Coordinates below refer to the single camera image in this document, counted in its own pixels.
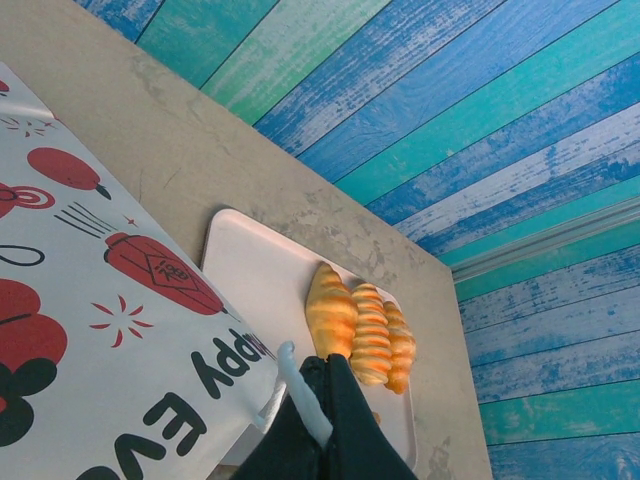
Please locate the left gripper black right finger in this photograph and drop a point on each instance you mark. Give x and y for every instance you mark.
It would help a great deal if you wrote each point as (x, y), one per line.
(360, 450)

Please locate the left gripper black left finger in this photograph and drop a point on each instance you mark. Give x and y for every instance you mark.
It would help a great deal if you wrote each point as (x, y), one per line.
(280, 460)

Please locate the round brown fake bun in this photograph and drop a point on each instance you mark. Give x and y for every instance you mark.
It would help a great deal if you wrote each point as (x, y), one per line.
(376, 418)

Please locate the pointed striped fake bread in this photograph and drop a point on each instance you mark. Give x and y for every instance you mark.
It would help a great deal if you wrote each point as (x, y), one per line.
(401, 350)

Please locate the spiral striped fake bread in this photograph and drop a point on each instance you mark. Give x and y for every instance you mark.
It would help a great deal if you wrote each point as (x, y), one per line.
(371, 335)

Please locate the golden fake croissant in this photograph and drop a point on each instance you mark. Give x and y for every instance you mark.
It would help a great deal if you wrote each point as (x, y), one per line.
(331, 315)

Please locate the white red printed paper bag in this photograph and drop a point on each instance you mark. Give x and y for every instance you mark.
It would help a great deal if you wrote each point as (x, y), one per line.
(150, 350)

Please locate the pale pink plastic tray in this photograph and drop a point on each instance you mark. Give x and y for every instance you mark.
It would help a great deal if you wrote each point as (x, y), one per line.
(260, 280)

